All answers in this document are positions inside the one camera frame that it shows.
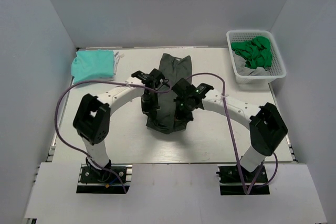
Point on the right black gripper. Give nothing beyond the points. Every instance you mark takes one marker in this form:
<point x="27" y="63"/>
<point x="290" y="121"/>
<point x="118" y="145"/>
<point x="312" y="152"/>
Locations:
<point x="179" y="117"/>

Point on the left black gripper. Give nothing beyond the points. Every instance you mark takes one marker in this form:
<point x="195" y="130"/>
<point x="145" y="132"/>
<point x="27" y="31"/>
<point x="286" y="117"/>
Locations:
<point x="151" y="108"/>

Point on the dark grey t shirt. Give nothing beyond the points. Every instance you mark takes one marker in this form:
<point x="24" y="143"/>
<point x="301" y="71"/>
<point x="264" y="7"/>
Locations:
<point x="173" y="69"/>

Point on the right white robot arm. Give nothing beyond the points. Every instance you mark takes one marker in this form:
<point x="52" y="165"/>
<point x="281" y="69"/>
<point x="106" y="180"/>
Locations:
<point x="265" y="124"/>

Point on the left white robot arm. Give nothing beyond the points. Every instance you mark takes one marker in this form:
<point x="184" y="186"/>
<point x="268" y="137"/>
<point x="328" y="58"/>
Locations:
<point x="92" y="120"/>

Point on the folded teal t shirt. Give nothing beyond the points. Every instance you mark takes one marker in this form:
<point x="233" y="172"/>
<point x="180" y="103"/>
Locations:
<point x="92" y="66"/>

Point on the grey t shirt in basket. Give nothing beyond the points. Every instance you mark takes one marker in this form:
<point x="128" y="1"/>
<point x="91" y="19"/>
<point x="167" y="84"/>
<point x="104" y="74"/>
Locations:
<point x="239" y="63"/>

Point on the green t shirt in basket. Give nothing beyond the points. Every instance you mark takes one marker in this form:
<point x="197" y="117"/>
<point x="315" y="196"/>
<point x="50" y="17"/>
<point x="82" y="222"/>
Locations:
<point x="255" y="52"/>

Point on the white plastic basket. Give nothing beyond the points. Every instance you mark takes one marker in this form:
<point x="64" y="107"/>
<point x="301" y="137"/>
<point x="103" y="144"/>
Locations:
<point x="275" y="71"/>

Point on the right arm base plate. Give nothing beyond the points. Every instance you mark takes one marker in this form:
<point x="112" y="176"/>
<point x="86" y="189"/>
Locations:
<point x="230" y="183"/>

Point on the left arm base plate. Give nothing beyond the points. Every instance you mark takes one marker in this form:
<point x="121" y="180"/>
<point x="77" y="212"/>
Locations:
<point x="90" y="183"/>

